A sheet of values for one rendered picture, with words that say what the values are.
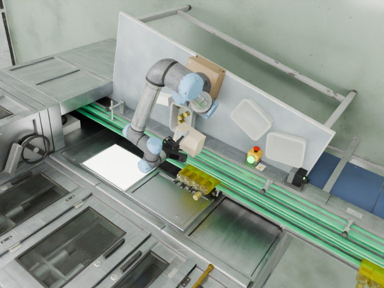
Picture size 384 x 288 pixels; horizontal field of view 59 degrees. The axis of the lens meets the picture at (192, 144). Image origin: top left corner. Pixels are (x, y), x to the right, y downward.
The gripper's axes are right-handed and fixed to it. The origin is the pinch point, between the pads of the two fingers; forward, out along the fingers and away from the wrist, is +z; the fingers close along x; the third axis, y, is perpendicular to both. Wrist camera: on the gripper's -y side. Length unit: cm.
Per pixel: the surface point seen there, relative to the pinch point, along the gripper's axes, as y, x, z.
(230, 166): -23.8, 14.4, 18.3
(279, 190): -56, 9, 20
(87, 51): 152, 34, 58
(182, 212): -16.4, 41.9, -10.6
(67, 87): 110, 28, 4
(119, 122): 67, 38, 16
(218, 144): -7.2, 15.0, 29.5
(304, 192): -68, 5, 25
